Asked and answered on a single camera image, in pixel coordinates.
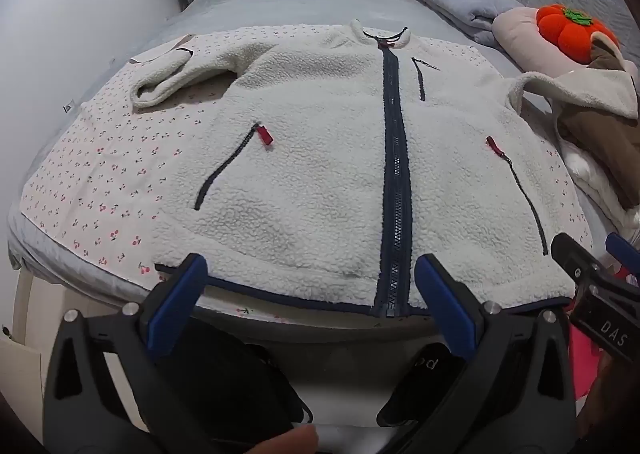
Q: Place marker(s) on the grey bed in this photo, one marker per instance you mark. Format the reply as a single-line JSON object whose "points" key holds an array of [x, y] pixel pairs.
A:
{"points": [[300, 9]]}

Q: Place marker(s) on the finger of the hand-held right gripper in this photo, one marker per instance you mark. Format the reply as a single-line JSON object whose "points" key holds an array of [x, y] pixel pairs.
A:
{"points": [[622, 249], [570, 251]]}

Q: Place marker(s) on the pink red item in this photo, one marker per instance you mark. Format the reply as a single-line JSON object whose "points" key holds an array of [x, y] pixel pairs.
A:
{"points": [[582, 359]]}

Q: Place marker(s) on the person's left hand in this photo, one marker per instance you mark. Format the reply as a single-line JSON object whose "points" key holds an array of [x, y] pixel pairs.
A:
{"points": [[285, 441]]}

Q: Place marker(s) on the cherry print blanket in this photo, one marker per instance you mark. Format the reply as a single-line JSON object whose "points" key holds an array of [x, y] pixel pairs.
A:
{"points": [[110, 174]]}

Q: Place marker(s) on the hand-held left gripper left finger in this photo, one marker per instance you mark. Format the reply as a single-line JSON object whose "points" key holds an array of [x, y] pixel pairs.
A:
{"points": [[177, 294]]}

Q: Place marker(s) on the white fleece zip jacket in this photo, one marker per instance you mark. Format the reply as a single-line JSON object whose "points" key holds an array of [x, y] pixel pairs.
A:
{"points": [[320, 144]]}

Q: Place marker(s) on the orange pumpkin plush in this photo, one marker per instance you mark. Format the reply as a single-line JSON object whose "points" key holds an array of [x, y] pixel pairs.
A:
{"points": [[570, 34]]}

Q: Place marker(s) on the black slipper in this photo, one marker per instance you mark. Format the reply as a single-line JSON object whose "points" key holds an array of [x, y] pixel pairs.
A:
{"points": [[425, 384], [235, 384]]}

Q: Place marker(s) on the small white tag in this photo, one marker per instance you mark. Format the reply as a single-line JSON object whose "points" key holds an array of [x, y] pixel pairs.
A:
{"points": [[68, 109]]}

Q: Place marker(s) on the folded grey blanket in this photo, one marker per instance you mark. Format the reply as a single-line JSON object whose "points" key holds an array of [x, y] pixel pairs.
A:
{"points": [[455, 1]]}

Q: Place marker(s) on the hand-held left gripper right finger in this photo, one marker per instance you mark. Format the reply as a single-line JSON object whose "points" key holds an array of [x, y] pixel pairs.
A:
{"points": [[445, 304]]}

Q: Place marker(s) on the white cloth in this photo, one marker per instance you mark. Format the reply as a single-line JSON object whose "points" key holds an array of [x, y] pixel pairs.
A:
{"points": [[595, 189]]}

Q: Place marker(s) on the brown fleece-lined garment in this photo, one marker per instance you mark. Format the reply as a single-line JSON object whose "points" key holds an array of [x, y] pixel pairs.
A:
{"points": [[600, 134]]}

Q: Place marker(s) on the pink pillow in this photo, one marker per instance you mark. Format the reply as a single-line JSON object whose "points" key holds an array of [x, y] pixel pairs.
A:
{"points": [[520, 34]]}

